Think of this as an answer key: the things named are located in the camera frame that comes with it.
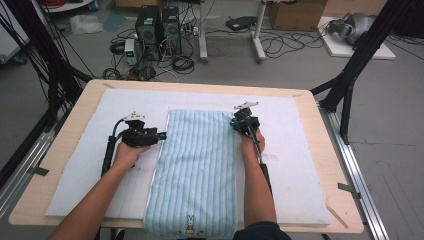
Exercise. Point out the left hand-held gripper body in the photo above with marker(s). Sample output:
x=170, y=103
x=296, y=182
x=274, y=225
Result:
x=138, y=135

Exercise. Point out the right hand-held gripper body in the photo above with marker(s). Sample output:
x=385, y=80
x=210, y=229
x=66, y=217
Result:
x=248, y=121

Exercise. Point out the blue striped towel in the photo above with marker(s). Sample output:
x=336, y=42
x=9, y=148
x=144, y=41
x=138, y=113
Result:
x=193, y=160

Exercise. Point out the person's left hand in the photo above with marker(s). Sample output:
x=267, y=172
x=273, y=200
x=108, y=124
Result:
x=128, y=155

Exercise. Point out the person's right hand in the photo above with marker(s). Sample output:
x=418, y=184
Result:
x=251, y=146

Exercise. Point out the white foam mat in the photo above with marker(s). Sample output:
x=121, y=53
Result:
x=283, y=133

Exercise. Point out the light wooden table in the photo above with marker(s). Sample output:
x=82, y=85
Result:
x=315, y=133

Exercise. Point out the white power supply box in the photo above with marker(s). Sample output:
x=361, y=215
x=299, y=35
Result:
x=130, y=51

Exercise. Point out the white desk leg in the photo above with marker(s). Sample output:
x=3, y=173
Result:
x=202, y=36
x=258, y=36

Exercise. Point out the flat black device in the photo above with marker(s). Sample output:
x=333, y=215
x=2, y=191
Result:
x=240, y=22

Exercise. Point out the narrow black computer tower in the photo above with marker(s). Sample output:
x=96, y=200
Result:
x=171, y=31

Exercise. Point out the wide black computer tower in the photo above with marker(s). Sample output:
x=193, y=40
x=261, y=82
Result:
x=148, y=31

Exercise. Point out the black tape piece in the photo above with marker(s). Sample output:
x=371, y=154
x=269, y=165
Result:
x=39, y=171
x=348, y=189

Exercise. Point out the person's dark sleeve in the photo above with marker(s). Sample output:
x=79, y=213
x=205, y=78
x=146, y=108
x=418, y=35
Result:
x=261, y=231

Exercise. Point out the white floor board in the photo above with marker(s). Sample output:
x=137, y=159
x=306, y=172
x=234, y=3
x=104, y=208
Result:
x=340, y=50

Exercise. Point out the grey blue floor sheet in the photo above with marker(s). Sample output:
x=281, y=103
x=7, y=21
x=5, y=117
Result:
x=115, y=20

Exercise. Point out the brown cardboard box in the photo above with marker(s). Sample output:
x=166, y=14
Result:
x=296, y=15

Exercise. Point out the clear plastic bag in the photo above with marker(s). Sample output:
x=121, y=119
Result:
x=85, y=24

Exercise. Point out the thin wooden strip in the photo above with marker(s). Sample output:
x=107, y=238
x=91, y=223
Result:
x=336, y=216

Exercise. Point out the grey headset device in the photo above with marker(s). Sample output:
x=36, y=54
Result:
x=353, y=26

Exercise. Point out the aluminium rail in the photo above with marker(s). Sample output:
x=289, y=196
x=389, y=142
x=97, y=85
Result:
x=20, y=180
x=353, y=166

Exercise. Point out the black metal frame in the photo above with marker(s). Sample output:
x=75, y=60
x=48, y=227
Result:
x=353, y=66
x=50, y=60

